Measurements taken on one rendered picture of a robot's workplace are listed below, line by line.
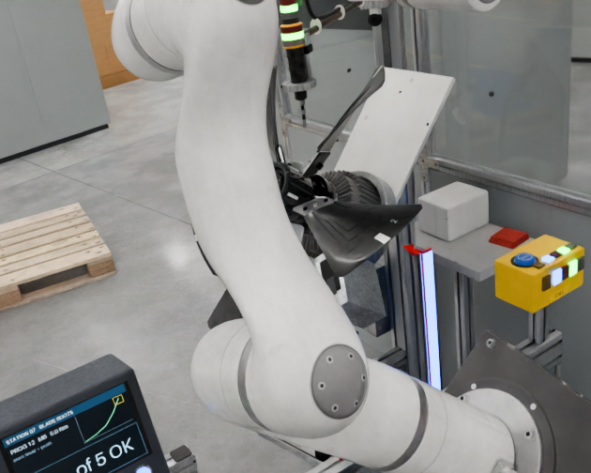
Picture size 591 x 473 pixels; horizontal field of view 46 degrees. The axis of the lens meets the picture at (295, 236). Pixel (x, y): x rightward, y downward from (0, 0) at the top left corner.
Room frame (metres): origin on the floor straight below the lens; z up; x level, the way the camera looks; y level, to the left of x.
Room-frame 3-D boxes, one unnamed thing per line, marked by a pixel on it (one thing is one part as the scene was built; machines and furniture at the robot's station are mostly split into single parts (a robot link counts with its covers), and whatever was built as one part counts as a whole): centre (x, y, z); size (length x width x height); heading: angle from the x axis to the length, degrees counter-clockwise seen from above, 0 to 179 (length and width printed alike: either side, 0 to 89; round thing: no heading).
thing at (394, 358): (1.64, -0.18, 0.56); 0.19 x 0.04 x 0.04; 120
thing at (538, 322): (1.25, -0.49, 0.92); 0.03 x 0.03 x 0.12; 30
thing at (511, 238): (1.73, -0.59, 0.87); 0.08 x 0.08 x 0.02; 37
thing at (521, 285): (1.25, -0.49, 1.02); 0.16 x 0.10 x 0.11; 120
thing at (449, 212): (1.87, -0.46, 0.92); 0.17 x 0.16 x 0.11; 120
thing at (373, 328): (1.78, -0.23, 0.73); 0.15 x 0.09 x 0.22; 120
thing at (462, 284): (1.79, -0.47, 0.42); 0.04 x 0.04 x 0.83; 30
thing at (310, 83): (1.43, -0.06, 1.50); 0.09 x 0.07 x 0.10; 155
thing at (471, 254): (1.79, -0.47, 0.85); 0.36 x 0.24 x 0.03; 30
